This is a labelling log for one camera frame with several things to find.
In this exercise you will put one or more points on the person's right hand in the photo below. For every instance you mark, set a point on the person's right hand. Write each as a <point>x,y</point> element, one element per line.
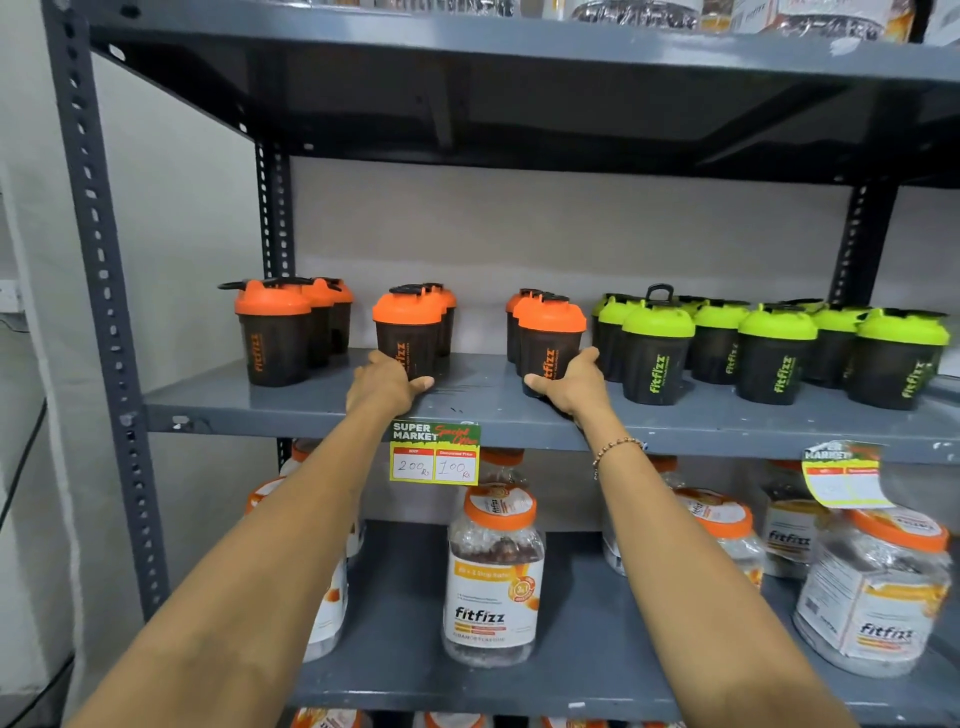
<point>579,390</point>

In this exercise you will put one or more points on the person's left hand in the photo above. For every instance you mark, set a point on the person's left hand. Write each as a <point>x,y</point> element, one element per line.
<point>382,388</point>

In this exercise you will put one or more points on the person's left thumb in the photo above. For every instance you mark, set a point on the person's left thumb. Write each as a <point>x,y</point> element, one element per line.
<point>418,385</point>

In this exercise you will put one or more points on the person's right thumb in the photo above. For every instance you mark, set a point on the person's right thumb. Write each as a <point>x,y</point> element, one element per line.
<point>540,383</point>

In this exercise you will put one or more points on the black shaker bottle orange lid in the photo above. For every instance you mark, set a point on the black shaker bottle orange lid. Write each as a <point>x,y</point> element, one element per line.
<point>406,334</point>
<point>551,341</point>

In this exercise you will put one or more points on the person's left forearm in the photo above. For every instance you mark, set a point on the person's left forearm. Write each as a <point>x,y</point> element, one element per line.
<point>270,570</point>

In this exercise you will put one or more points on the person's right forearm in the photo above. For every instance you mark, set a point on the person's right forearm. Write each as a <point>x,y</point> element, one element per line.
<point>690,577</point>

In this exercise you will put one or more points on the grey metal shelving rack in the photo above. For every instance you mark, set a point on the grey metal shelving rack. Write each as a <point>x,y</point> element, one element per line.
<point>487,397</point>

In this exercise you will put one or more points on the yellow green price tag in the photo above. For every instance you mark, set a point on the yellow green price tag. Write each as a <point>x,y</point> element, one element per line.
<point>844,476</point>
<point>435,453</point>

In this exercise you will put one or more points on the group of orange-lid shakers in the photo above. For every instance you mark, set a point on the group of orange-lid shakers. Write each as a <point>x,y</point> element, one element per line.
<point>272,337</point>

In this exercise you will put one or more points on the row of clear orange-lid jars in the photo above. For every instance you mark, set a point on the row of clear orange-lid jars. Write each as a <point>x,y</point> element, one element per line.
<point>493,577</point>

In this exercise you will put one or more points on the group of green-lid shakers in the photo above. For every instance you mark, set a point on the group of green-lid shakers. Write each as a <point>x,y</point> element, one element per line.
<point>776,360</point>

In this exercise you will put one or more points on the orange-lid supplement jar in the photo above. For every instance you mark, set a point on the orange-lid supplement jar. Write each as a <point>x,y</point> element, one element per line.
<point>450,721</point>
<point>326,718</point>
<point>574,723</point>

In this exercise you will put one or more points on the clear plastic jar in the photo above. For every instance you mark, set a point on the clear plastic jar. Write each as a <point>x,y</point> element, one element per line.
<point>825,16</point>
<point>637,11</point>

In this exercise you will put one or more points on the white wall socket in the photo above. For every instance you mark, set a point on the white wall socket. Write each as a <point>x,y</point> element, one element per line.
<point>9,295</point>

